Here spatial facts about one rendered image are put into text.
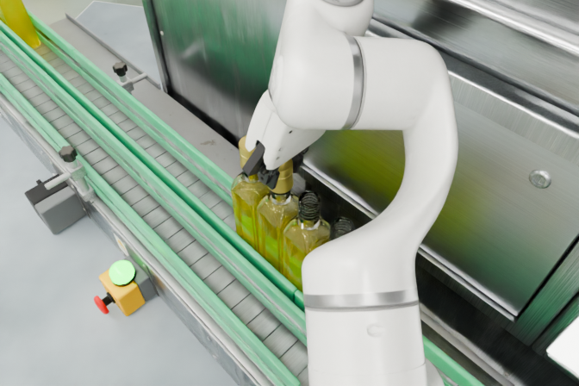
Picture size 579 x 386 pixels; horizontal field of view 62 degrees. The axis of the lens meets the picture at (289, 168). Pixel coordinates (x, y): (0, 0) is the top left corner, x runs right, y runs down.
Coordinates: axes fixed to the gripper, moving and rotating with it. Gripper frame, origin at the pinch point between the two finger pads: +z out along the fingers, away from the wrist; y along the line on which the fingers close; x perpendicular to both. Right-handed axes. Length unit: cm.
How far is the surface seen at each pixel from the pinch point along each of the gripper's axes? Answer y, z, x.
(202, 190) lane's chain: -1.6, 33.4, -17.0
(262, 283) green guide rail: 6.4, 18.5, 7.5
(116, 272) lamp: 20.2, 35.2, -13.6
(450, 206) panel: -12.7, -2.2, 18.9
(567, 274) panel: -12.1, -8.0, 32.9
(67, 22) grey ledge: -12, 54, -92
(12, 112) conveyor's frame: 16, 46, -66
